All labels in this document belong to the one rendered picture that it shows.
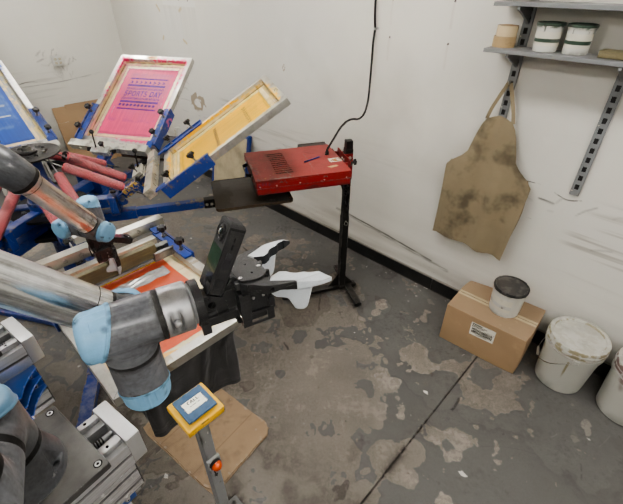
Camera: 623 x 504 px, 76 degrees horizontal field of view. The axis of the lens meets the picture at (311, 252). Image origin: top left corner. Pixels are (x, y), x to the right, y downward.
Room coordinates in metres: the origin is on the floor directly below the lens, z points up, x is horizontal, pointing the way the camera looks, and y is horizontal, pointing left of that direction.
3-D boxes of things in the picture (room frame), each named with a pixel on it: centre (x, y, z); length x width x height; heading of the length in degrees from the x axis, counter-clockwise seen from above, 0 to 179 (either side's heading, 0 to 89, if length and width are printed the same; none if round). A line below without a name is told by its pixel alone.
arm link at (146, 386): (0.41, 0.27, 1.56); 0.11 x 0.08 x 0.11; 29
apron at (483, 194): (2.25, -1.06, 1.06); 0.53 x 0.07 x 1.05; 46
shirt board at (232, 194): (2.14, 0.80, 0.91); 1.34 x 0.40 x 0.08; 106
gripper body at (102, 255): (1.35, 0.86, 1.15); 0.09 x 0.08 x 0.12; 136
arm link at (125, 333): (0.39, 0.26, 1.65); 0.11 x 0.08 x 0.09; 119
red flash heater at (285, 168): (2.34, 0.08, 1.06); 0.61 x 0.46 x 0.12; 106
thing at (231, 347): (1.02, 0.47, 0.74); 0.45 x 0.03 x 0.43; 136
